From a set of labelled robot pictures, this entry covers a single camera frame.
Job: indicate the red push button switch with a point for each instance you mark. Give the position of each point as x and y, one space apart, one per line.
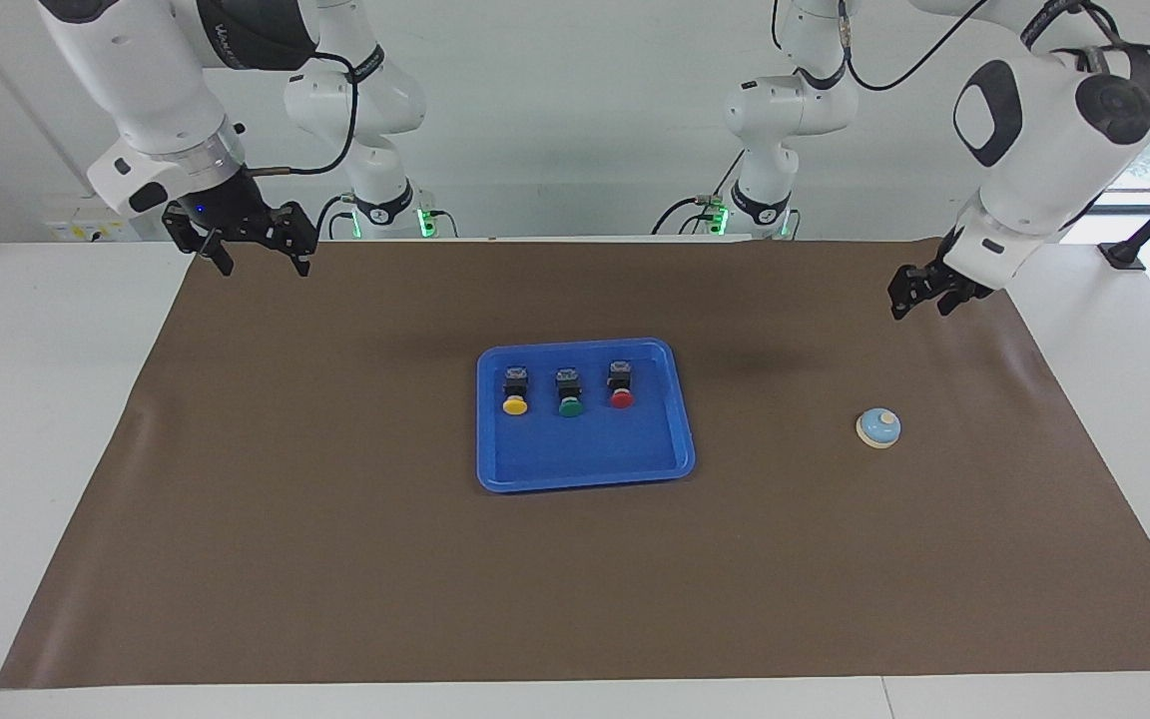
621 397

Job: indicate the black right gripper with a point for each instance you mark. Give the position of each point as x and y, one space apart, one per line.
221 205

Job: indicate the light blue call bell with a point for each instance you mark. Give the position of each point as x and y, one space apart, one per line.
876 429

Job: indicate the green push button switch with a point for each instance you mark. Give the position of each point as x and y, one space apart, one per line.
569 405

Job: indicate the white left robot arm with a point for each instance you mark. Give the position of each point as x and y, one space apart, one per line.
1044 150

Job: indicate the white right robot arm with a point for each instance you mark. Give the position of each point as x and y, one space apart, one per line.
146 80

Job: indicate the yellow push button switch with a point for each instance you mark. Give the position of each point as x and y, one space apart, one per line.
514 404

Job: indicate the brown table mat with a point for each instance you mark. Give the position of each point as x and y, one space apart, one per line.
335 579

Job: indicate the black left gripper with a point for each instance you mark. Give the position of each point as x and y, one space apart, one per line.
949 275

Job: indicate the blue plastic tray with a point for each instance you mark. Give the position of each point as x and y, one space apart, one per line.
585 449

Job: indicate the white wall outlet box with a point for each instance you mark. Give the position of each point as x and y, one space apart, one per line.
71 228

